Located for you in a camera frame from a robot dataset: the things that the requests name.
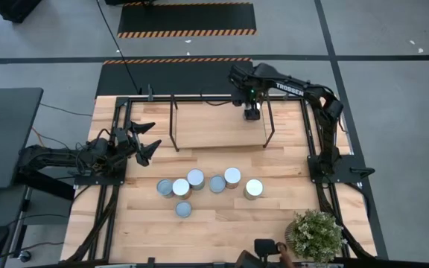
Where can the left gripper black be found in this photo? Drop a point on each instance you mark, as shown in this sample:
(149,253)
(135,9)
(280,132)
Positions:
(123,143)

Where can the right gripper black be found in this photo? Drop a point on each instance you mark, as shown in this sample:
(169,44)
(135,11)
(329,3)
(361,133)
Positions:
(252,97)

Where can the tin can blue-grey lid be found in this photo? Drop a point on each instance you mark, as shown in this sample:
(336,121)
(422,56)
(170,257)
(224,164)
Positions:
(217,184)
(165,188)
(183,209)

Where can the tin can white lid orange label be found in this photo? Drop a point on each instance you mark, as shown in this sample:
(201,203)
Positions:
(181,188)

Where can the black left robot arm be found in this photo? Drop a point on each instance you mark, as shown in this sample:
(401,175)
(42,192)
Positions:
(50,156)

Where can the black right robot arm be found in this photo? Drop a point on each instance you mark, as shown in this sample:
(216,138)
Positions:
(289,89)

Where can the black table clamp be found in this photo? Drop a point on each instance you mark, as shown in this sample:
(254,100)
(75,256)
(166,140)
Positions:
(150,262)
(149,92)

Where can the black mat with hazard stripes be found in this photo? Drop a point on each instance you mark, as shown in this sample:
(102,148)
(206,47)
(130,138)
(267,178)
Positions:
(186,16)
(170,78)

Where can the black desk leg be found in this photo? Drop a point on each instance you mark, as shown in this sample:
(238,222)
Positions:
(50,186)

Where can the black handheld device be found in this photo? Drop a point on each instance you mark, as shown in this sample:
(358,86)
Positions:
(264,246)

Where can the dark grey desk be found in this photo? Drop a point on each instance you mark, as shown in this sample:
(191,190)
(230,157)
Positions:
(9,134)

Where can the potted plant in woven basket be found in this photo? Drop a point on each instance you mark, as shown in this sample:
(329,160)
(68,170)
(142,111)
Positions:
(317,236)

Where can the person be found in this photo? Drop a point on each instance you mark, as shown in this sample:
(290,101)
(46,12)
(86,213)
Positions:
(246,261)

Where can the person's hand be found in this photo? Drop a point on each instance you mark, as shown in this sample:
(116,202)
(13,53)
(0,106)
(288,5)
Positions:
(285,258)

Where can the black caster wheel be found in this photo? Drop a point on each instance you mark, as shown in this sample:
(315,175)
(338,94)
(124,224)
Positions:
(24,255)

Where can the black box on floor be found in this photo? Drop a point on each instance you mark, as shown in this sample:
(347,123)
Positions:
(13,9)

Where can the black aluminium rig frame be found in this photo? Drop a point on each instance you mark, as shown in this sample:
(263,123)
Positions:
(155,99)

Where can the wooden shelf black metal frame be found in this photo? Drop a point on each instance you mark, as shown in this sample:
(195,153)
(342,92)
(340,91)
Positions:
(207,126)

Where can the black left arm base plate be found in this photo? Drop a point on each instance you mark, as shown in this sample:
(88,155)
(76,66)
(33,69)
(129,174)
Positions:
(99,180)

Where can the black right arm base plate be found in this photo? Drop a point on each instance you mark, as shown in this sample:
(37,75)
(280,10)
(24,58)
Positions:
(348,167)

